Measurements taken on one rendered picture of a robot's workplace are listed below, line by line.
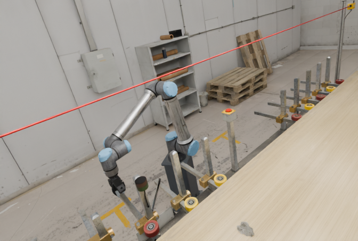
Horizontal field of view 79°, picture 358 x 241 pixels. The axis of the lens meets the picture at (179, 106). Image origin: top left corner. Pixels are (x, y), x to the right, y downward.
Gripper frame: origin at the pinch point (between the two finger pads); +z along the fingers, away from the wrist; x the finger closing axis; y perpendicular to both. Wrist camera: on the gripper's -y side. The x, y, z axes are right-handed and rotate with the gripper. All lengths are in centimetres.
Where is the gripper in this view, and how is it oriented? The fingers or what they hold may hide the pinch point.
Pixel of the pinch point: (122, 197)
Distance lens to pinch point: 166.7
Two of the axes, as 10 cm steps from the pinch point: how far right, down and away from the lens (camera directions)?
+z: 1.8, 9.1, 3.8
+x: -7.7, 3.7, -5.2
